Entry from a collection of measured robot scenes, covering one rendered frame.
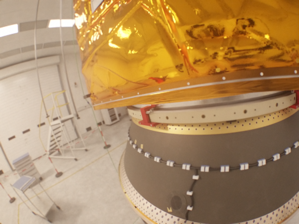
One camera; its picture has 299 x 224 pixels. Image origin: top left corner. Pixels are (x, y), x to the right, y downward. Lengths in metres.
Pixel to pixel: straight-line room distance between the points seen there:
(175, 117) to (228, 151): 0.26
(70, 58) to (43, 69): 1.91
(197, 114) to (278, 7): 0.52
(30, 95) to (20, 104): 0.77
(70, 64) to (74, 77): 0.90
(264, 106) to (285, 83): 0.13
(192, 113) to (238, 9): 0.43
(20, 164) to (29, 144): 3.12
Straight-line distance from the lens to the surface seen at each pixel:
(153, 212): 0.76
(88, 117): 8.23
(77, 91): 8.14
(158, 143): 0.63
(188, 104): 0.51
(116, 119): 8.22
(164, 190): 0.66
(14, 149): 7.93
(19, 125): 7.69
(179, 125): 0.56
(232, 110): 0.46
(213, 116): 0.46
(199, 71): 0.51
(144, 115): 0.61
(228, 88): 0.51
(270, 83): 0.53
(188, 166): 0.54
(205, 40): 0.51
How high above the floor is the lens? 1.84
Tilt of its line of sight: 12 degrees down
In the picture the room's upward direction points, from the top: 14 degrees counter-clockwise
